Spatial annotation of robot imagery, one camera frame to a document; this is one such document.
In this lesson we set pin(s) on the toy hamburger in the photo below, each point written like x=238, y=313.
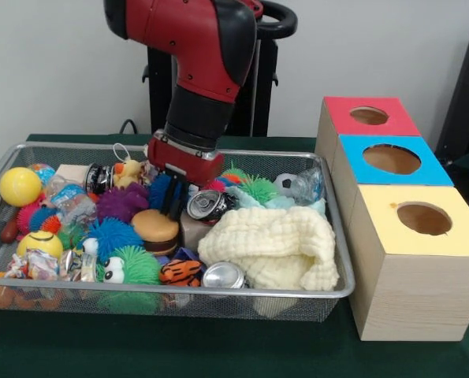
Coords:
x=155, y=230

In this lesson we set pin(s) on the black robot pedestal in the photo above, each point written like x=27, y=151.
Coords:
x=267, y=78

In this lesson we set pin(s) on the wooden box with three holes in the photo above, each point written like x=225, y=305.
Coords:
x=415, y=295

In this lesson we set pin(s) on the green fuzzy toy with eyes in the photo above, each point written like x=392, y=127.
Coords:
x=139, y=265

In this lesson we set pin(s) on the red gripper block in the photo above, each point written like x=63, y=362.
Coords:
x=190, y=167

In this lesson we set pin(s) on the orange striped tiger plush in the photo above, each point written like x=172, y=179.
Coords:
x=179, y=271

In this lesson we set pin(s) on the cream waffle cloth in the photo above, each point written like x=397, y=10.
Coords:
x=269, y=244

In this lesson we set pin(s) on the small black white soccer ball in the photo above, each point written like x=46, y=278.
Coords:
x=285, y=184

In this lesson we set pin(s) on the plain yellow ball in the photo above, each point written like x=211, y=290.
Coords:
x=20, y=186

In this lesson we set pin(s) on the black crushed soda can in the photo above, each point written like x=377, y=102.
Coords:
x=208, y=204

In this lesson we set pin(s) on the silver crushed can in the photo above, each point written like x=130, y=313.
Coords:
x=223, y=275

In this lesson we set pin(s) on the blue fuzzy toy with eyes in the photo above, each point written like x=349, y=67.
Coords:
x=112, y=236

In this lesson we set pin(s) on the shallow clear mesh bin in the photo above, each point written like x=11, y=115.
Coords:
x=218, y=305

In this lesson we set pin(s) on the yellow smiley face ball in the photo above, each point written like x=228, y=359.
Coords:
x=39, y=244

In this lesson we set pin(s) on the purple spiky ball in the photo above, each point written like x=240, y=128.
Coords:
x=120, y=202

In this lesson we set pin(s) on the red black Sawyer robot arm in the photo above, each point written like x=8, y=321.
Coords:
x=202, y=39

